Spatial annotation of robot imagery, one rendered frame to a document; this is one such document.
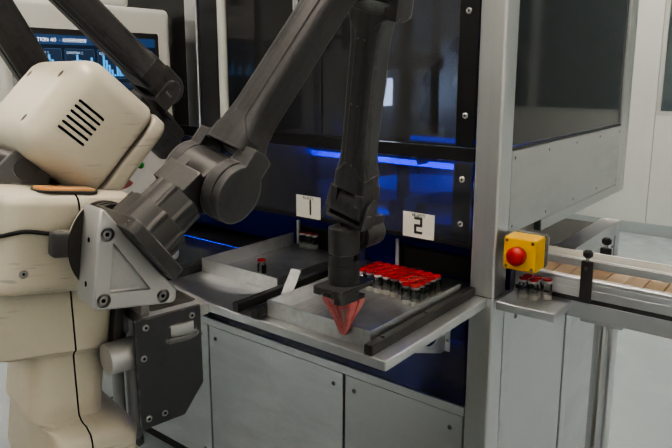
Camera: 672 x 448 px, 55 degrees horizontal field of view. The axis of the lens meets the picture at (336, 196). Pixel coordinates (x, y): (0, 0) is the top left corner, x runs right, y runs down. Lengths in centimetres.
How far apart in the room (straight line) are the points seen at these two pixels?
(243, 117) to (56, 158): 23
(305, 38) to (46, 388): 57
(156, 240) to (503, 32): 90
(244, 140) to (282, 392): 127
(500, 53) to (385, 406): 92
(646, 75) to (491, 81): 466
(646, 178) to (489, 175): 470
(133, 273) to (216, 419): 153
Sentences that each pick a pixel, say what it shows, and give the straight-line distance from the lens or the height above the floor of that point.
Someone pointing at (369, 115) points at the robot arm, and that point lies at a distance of 103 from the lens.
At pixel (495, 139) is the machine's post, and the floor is 123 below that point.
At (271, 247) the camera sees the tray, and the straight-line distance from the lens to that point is 182.
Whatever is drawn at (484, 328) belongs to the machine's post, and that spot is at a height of 81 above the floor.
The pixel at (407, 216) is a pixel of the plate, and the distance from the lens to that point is 153.
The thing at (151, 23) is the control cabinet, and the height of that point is 151.
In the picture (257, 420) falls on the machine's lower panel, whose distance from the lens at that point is 211.
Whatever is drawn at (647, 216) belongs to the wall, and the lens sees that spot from 612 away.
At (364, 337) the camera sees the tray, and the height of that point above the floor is 90.
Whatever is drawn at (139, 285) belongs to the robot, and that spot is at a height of 113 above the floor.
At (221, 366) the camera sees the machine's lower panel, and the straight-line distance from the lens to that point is 215.
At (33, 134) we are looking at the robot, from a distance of 86.
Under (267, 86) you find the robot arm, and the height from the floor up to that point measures 135.
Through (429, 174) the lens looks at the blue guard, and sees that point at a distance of 148.
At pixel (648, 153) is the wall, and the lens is 604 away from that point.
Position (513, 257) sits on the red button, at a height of 100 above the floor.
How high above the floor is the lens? 137
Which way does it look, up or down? 11 degrees down
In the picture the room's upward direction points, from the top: straight up
